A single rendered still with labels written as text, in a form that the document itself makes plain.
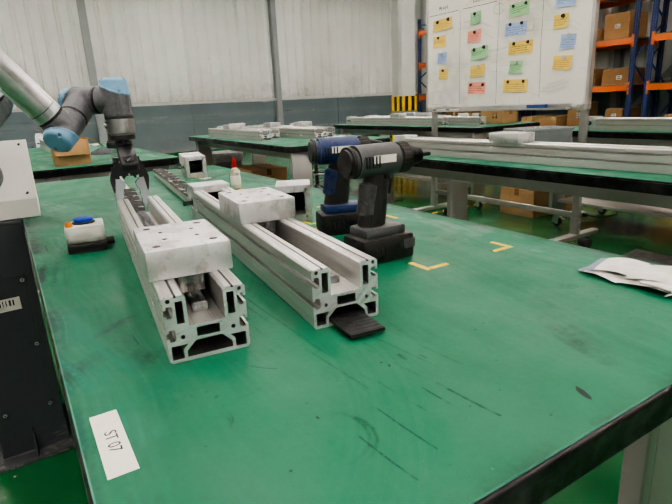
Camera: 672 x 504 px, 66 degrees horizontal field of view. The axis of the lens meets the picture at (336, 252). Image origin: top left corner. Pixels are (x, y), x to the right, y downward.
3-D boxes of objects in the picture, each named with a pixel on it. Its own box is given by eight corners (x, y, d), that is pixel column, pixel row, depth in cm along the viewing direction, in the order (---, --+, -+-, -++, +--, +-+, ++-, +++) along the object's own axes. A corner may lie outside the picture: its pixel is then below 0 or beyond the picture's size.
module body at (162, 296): (122, 232, 132) (116, 199, 130) (162, 227, 137) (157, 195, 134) (170, 364, 63) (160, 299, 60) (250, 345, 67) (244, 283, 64)
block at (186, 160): (177, 177, 234) (174, 155, 232) (202, 174, 239) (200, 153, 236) (181, 179, 226) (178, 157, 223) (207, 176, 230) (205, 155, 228)
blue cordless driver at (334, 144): (311, 230, 125) (305, 137, 119) (389, 222, 130) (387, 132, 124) (318, 237, 118) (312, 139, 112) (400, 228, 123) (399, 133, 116)
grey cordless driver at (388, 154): (338, 260, 101) (332, 145, 95) (417, 242, 110) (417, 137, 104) (359, 269, 94) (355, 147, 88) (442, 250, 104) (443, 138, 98)
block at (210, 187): (182, 217, 147) (177, 184, 144) (225, 212, 152) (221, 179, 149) (188, 223, 139) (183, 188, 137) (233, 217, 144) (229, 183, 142)
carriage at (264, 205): (221, 223, 110) (217, 192, 109) (270, 216, 115) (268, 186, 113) (242, 239, 97) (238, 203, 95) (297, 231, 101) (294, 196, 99)
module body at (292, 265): (197, 222, 140) (193, 191, 138) (233, 217, 144) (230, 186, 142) (314, 329, 70) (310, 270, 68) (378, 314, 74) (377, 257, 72)
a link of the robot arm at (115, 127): (135, 118, 144) (103, 120, 141) (137, 135, 145) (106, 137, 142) (132, 118, 151) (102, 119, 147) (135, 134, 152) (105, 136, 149)
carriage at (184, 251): (139, 270, 81) (132, 228, 79) (209, 258, 85) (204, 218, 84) (152, 303, 67) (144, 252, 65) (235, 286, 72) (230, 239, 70)
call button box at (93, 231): (69, 247, 121) (64, 220, 119) (114, 240, 125) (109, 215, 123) (68, 255, 114) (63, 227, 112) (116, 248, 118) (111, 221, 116)
